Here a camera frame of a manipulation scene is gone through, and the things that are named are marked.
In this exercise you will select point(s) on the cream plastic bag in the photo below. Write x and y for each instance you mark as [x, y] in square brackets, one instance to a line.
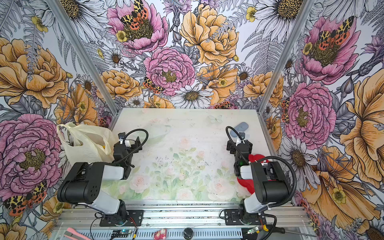
[87, 143]

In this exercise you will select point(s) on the grey-blue oval case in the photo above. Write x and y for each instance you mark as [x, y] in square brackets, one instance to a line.
[240, 128]

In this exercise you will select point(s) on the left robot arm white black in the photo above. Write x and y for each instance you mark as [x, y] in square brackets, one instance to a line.
[82, 185]

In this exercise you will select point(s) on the red flower-shaped plate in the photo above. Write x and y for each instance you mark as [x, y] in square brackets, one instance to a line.
[249, 184]

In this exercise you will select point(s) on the pink white small object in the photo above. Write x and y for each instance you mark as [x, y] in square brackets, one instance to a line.
[160, 234]

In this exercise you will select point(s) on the left aluminium corner post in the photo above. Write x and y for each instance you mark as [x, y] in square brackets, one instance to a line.
[70, 30]

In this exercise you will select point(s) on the pink tool handle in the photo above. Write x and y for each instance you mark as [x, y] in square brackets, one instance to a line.
[72, 234]

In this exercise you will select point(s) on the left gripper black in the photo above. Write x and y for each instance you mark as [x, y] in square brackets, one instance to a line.
[128, 140]

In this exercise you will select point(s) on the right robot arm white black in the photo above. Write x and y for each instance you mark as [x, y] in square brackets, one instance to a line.
[264, 179]

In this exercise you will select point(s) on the right aluminium corner post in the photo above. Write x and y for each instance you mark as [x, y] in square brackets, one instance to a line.
[302, 17]

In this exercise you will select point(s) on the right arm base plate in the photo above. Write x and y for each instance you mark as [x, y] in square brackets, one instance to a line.
[234, 217]

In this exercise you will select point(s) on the aluminium rail frame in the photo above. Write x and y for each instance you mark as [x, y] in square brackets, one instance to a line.
[203, 217]

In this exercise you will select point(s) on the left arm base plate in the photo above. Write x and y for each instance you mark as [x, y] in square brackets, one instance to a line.
[132, 218]

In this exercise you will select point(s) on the black round knob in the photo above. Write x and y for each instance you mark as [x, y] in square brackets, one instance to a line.
[188, 233]

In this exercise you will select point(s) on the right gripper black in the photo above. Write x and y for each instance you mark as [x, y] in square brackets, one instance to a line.
[238, 147]

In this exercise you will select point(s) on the aluminium corner post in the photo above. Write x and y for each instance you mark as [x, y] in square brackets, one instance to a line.
[302, 17]
[70, 30]

